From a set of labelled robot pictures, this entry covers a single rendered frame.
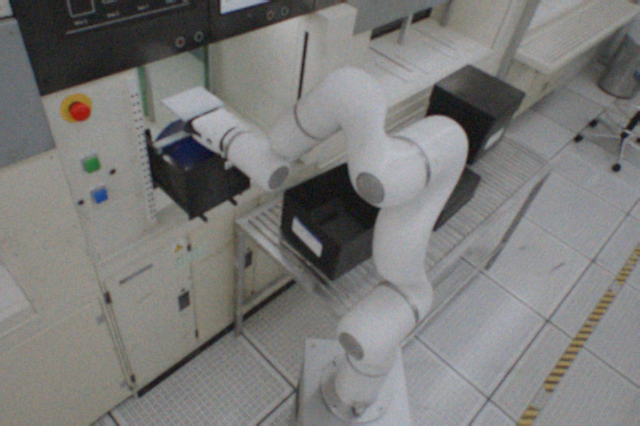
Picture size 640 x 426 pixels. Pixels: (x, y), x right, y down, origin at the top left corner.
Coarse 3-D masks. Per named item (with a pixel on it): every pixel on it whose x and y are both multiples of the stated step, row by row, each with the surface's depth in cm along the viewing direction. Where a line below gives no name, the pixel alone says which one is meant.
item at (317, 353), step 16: (304, 352) 135; (320, 352) 136; (336, 352) 136; (400, 352) 139; (304, 368) 132; (320, 368) 132; (400, 368) 136; (304, 384) 129; (320, 384) 129; (400, 384) 132; (304, 400) 126; (320, 400) 126; (400, 400) 129; (304, 416) 123; (320, 416) 123; (336, 416) 124; (384, 416) 126; (400, 416) 126
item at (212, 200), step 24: (192, 96) 124; (168, 144) 122; (168, 168) 125; (192, 168) 120; (216, 168) 126; (168, 192) 132; (192, 192) 125; (216, 192) 132; (240, 192) 140; (192, 216) 131
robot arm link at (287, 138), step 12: (276, 120) 97; (288, 120) 91; (276, 132) 96; (288, 132) 92; (300, 132) 90; (276, 144) 97; (288, 144) 95; (300, 144) 93; (312, 144) 93; (288, 156) 99; (300, 156) 116
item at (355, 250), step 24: (336, 168) 166; (288, 192) 155; (312, 192) 165; (336, 192) 176; (288, 216) 157; (312, 216) 170; (336, 216) 171; (360, 216) 169; (312, 240) 151; (336, 240) 164; (360, 240) 147; (336, 264) 147
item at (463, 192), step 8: (464, 168) 185; (464, 176) 182; (472, 176) 183; (480, 176) 183; (456, 184) 178; (464, 184) 179; (472, 184) 179; (456, 192) 175; (464, 192) 176; (472, 192) 185; (448, 200) 172; (456, 200) 173; (464, 200) 183; (448, 208) 170; (456, 208) 180; (440, 216) 169; (448, 216) 178; (440, 224) 175
